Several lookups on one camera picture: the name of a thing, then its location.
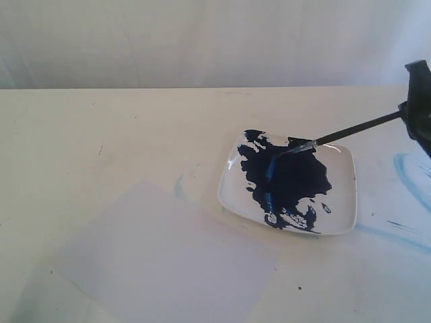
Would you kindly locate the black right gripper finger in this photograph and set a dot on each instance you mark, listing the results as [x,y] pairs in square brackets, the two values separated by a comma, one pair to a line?
[416,109]

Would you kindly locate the black paintbrush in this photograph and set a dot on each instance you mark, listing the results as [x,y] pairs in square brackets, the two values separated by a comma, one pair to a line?
[312,144]

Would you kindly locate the white square paint plate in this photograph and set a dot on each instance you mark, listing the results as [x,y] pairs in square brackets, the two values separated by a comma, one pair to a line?
[313,192]

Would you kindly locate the white paper sheet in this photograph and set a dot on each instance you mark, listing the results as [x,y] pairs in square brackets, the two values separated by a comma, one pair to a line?
[152,257]

